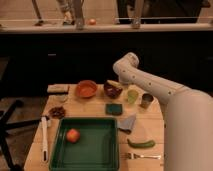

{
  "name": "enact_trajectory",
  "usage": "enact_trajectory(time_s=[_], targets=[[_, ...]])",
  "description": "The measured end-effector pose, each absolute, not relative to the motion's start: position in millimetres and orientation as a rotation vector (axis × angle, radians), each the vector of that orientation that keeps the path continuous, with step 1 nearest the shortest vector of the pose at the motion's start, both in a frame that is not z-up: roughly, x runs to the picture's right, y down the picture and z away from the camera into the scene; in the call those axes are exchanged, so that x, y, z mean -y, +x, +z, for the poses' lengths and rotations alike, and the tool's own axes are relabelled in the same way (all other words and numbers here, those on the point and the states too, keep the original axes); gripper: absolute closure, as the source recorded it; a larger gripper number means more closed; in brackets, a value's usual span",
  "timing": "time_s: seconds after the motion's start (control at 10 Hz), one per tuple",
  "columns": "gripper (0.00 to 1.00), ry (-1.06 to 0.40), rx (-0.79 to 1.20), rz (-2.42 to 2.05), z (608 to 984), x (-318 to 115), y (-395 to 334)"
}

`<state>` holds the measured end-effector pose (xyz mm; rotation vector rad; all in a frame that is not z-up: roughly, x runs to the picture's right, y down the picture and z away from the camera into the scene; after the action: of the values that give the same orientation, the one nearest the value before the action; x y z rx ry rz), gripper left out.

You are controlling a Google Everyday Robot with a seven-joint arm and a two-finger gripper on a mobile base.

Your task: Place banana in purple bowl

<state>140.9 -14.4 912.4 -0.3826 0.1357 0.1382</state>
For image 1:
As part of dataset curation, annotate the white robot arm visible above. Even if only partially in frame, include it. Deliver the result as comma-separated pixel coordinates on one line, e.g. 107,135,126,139
113,52,213,171

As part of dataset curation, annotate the purple bowl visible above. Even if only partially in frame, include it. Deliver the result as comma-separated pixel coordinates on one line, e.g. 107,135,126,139
104,81,123,99

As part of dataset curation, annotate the yellow banana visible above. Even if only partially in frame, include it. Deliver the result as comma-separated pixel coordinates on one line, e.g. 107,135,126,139
107,80,123,89

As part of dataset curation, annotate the orange bowl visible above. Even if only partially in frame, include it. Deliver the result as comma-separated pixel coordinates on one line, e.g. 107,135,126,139
75,80,97,98

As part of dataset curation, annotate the green sponge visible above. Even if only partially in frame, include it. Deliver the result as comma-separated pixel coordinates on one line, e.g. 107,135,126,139
105,103,123,116

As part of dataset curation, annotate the light green cup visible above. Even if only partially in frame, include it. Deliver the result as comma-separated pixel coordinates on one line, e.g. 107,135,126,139
127,89,139,104

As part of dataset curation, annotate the grey folded cloth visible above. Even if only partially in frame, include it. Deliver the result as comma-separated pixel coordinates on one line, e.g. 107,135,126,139
118,115,136,134

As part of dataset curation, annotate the beige sponge block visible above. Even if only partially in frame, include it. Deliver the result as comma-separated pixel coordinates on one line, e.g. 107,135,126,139
47,84,69,93

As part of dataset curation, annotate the brown pinecone-like object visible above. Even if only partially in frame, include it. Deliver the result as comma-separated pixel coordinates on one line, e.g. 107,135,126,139
49,106,66,119

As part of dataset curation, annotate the red apple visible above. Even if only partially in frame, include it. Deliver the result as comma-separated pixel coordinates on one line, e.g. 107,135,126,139
66,128,80,143

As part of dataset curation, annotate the green square tray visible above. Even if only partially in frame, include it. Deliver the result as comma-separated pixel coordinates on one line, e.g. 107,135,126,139
49,117,119,171

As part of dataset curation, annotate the orange ball in background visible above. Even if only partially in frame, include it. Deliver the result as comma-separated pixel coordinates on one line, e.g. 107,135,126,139
88,18,97,25

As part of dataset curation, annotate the green cucumber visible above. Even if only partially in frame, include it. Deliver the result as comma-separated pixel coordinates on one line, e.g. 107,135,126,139
127,139,156,149

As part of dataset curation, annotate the silver fork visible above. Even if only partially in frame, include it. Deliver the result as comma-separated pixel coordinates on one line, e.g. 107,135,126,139
124,153,161,160

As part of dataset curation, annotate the black chair base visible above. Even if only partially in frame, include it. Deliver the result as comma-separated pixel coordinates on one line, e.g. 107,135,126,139
0,98,44,171

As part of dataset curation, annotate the white handled tool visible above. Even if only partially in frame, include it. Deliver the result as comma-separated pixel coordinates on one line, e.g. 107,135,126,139
41,116,48,162

